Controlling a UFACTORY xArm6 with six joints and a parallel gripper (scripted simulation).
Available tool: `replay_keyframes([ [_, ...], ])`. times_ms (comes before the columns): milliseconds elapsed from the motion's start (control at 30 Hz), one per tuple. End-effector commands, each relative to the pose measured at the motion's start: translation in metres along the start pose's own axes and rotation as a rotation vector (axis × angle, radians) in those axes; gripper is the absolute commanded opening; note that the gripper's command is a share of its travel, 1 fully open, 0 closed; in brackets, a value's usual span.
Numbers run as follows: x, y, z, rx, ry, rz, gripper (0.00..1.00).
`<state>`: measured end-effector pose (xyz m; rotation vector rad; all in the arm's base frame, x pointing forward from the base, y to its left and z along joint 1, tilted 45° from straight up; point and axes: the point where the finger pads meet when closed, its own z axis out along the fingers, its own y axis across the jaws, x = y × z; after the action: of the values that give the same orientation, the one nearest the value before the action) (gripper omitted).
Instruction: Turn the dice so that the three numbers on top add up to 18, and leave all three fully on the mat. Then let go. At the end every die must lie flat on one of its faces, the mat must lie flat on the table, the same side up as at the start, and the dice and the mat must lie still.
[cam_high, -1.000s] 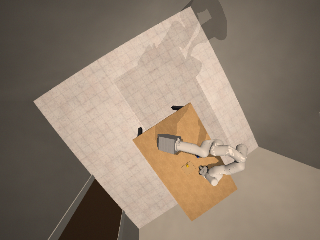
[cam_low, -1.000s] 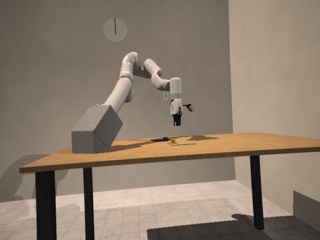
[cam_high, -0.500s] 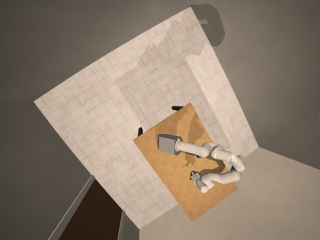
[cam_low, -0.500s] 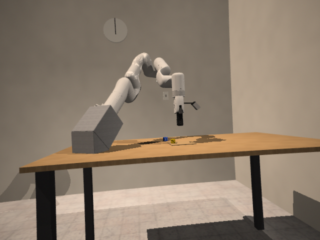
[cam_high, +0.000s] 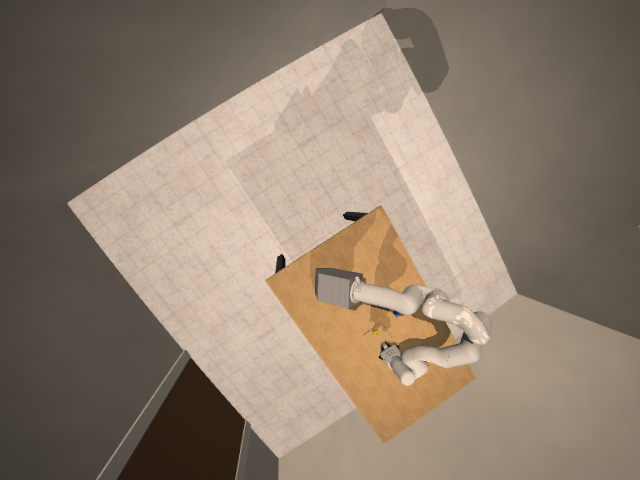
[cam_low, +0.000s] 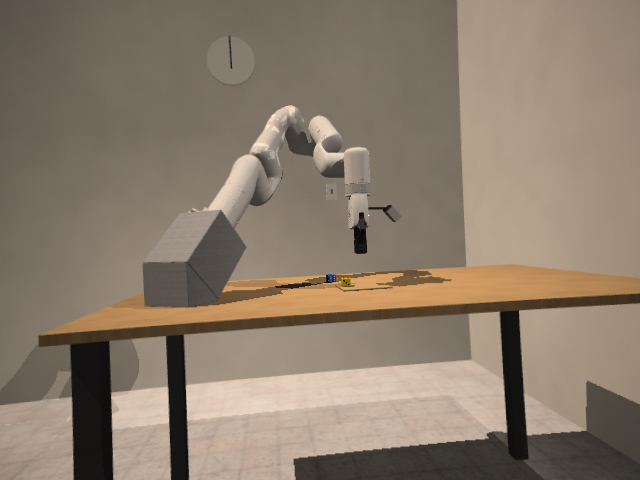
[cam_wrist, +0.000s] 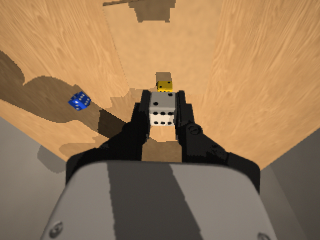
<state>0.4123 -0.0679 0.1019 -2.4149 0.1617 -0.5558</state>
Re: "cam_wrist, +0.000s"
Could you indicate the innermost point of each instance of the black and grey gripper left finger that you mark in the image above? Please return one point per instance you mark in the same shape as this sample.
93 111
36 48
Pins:
126 145

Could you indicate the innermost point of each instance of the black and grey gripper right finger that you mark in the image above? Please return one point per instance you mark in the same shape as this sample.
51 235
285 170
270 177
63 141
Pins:
199 148

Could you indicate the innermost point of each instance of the blue die with white pips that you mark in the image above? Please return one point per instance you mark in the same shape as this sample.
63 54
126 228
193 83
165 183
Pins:
79 101

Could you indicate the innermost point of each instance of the yellow die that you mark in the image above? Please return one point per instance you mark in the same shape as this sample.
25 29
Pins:
164 86

